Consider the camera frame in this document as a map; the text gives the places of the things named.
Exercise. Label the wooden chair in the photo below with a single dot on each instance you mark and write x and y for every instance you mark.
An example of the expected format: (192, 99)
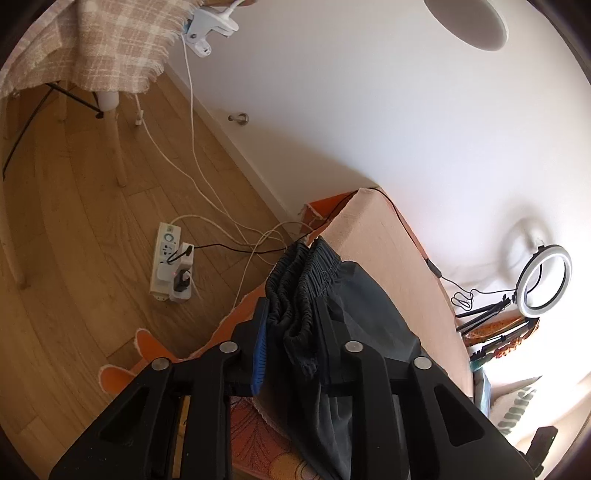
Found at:
(102, 143)

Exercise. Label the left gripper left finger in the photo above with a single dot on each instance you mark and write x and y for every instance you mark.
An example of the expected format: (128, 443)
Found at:
(232, 368)

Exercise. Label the white ring light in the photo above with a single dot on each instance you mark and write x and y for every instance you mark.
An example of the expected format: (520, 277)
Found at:
(543, 281)

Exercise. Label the white power strip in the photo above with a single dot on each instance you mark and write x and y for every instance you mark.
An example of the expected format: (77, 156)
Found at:
(172, 266)

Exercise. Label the orange patterned bedsheet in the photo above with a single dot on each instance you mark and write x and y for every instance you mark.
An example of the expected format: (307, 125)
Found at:
(146, 433)

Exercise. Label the black mini tripod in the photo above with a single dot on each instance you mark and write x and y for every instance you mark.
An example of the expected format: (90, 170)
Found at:
(470, 321)

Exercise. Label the black pants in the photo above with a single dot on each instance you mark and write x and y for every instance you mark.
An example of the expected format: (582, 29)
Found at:
(320, 425)

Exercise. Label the metal door stopper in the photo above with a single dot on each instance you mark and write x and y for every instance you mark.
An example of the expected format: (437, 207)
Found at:
(241, 119)

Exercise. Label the white green patterned pillow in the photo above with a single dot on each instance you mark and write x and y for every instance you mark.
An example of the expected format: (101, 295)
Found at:
(508, 410)

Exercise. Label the plaid beige cloth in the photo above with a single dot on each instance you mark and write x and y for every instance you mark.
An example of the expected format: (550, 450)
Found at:
(99, 45)

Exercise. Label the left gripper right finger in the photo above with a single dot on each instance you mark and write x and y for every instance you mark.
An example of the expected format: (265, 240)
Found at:
(358, 371)

